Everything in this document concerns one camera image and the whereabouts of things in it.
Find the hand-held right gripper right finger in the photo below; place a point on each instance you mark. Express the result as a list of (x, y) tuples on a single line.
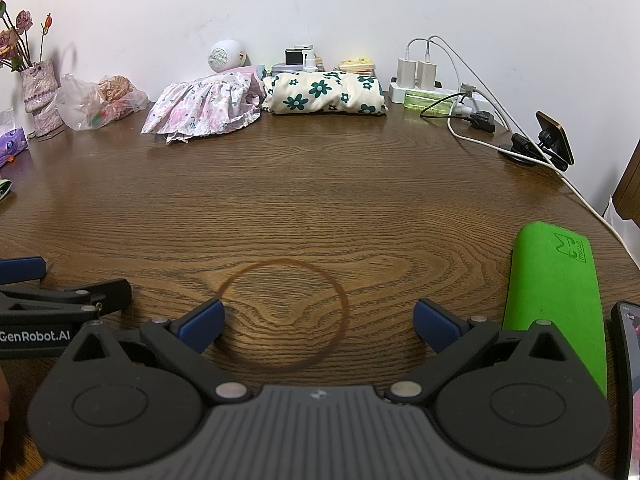
[(436, 326)]

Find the cream cloth with green flowers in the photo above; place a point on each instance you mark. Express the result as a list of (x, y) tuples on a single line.
[(325, 92)]

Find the white round speaker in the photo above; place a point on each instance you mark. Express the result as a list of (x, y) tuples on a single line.
[(224, 56)]

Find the pink speckled vase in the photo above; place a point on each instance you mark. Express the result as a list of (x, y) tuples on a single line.
[(40, 91)]

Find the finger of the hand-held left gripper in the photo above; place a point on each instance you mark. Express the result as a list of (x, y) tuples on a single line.
[(112, 294), (22, 269)]

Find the black smartphone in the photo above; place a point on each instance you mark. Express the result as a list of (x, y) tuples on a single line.
[(629, 385)]

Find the pink floral ruffled dress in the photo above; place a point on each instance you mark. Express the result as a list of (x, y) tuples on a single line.
[(200, 105)]

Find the purple tissue pack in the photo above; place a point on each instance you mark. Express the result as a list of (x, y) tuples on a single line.
[(11, 146)]

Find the translucent green box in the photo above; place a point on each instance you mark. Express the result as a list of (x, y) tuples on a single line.
[(430, 101)]

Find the brown snack pack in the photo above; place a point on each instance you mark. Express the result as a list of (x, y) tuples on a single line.
[(115, 89)]

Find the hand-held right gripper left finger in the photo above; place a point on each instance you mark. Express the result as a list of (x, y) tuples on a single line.
[(202, 326)]

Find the pink folded cloth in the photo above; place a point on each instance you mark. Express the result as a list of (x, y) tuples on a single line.
[(256, 73)]

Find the clear plastic bag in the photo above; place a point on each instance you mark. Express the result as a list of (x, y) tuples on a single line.
[(77, 107)]

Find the dried flower bouquet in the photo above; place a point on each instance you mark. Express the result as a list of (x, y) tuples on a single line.
[(23, 21)]

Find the black phone holder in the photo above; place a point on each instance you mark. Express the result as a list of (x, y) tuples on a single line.
[(522, 147)]

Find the small white bottle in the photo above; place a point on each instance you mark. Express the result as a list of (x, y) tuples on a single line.
[(310, 61)]

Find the grey flat box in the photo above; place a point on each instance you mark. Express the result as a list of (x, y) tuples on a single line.
[(282, 68)]

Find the white power strip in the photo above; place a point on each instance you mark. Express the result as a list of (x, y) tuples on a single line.
[(397, 94)]

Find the white charger block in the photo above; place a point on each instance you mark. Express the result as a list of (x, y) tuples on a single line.
[(407, 74), (427, 76)]

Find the green packet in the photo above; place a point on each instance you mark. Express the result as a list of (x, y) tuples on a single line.
[(4, 190)]

